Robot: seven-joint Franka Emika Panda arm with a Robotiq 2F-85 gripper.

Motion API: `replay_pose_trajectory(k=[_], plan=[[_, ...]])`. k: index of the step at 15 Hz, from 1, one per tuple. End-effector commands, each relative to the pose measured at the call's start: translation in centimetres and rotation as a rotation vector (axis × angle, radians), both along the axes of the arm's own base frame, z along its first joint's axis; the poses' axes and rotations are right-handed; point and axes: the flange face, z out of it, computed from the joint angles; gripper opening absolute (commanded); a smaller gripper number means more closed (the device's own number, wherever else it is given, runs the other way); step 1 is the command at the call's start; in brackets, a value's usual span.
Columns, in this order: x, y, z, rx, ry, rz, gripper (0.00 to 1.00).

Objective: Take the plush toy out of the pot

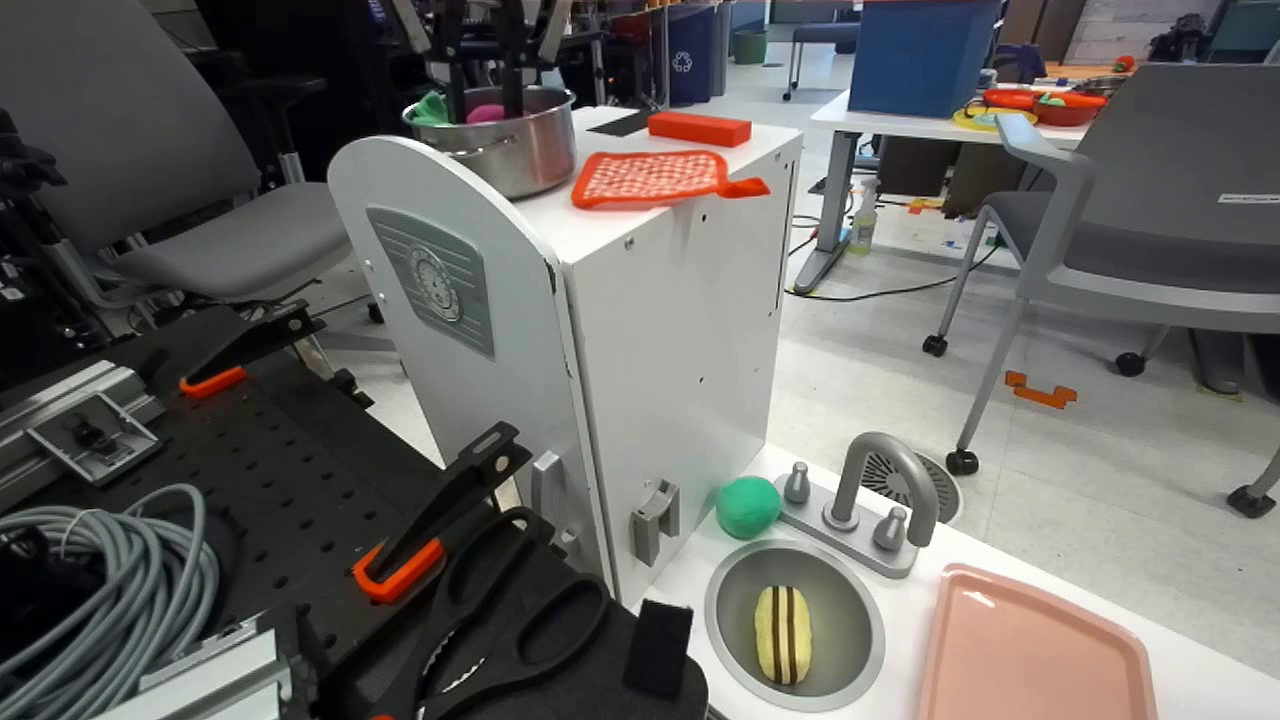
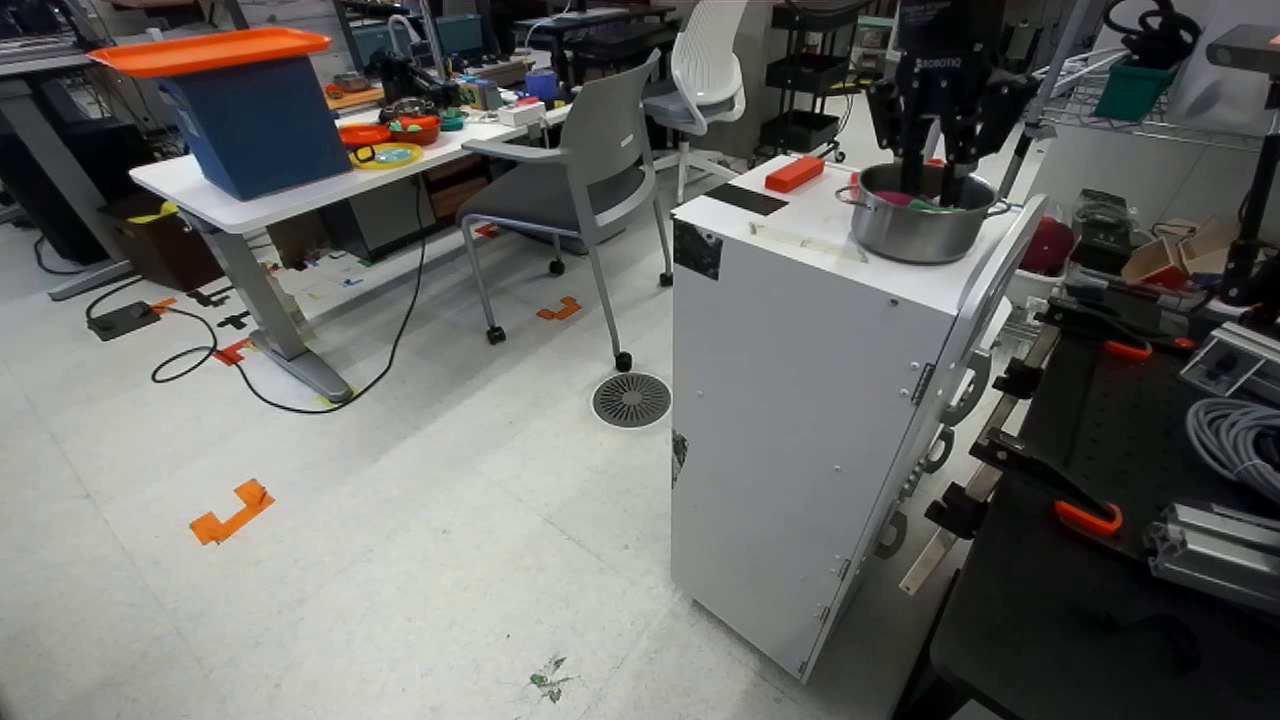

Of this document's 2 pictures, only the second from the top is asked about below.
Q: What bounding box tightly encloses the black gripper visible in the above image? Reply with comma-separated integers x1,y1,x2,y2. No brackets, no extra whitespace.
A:
877,51,1043,208

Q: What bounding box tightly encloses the steel cooking pot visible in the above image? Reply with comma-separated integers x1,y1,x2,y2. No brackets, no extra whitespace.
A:
834,159,1012,266

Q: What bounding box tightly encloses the white toy kitchen cabinet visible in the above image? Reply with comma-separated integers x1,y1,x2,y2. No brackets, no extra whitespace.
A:
669,132,1050,688

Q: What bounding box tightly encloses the maroon round object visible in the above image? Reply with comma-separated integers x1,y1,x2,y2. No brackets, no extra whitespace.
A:
1014,211,1081,280

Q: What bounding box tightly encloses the orange rectangular block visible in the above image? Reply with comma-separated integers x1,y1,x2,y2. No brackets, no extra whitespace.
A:
763,151,828,197

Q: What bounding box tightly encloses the black shelf cart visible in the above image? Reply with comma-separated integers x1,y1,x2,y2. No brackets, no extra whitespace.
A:
756,0,865,159

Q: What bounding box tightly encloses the black flat rectangular plate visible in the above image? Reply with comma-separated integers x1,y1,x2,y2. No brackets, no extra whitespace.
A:
703,181,786,218

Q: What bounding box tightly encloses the green box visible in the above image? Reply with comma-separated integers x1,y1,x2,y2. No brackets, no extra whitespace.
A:
1091,57,1180,128

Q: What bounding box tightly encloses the black clamp knob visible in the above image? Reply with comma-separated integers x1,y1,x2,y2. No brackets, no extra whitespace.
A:
993,356,1047,400
925,479,993,540

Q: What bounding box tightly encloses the white office chair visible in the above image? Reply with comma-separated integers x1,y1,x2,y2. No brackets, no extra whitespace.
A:
648,0,753,203

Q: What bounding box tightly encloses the black stand pole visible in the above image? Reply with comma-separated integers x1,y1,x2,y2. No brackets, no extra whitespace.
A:
1216,132,1280,307

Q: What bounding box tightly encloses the grey office chair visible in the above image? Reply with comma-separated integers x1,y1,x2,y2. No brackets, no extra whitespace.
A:
454,47,675,376

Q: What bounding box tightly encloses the black equipment case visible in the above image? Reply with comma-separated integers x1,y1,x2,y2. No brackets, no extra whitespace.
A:
510,5,683,93

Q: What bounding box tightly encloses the brown cardboard box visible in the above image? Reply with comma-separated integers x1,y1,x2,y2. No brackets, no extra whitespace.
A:
424,159,495,224

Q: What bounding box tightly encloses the black perforated work table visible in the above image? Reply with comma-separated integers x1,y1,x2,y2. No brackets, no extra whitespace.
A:
893,283,1280,720

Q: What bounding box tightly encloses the red plastic bowl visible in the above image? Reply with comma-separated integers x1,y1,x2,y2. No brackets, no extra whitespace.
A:
383,110,442,149

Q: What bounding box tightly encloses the yellow green plate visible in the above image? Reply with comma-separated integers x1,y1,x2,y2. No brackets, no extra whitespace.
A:
346,138,427,175

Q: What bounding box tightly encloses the orange plastic tray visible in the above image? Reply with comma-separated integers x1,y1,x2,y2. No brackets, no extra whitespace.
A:
331,120,397,151

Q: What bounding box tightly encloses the blue storage bin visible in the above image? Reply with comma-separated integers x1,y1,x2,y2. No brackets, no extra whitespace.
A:
155,51,353,203

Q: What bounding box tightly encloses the orange bin lid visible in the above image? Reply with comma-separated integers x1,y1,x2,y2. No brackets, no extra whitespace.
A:
87,25,336,85

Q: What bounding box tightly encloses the white desk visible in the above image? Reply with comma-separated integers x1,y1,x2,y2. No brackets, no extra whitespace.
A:
127,95,577,409

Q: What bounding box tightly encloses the brown storage box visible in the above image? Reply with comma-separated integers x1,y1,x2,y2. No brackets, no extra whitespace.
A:
112,203,223,293

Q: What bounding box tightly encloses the orange L-shaped floor tape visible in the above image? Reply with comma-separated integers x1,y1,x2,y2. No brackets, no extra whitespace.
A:
188,477,281,546

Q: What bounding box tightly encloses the black power adapter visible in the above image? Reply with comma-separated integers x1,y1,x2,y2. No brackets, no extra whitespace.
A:
82,297,165,345

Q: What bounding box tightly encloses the grey side desk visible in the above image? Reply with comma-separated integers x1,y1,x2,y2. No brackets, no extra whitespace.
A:
0,34,137,304

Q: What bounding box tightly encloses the metal wire shelf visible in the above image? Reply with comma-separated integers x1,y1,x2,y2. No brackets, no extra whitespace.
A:
997,0,1280,203

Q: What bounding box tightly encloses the black cable tangle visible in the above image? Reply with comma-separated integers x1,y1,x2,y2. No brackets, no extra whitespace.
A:
1101,0,1202,73

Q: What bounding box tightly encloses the grey cable bundle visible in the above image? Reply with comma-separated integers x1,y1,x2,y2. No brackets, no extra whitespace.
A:
1184,390,1280,509

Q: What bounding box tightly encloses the black floor cable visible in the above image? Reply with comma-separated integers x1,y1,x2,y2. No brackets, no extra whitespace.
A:
148,175,432,418

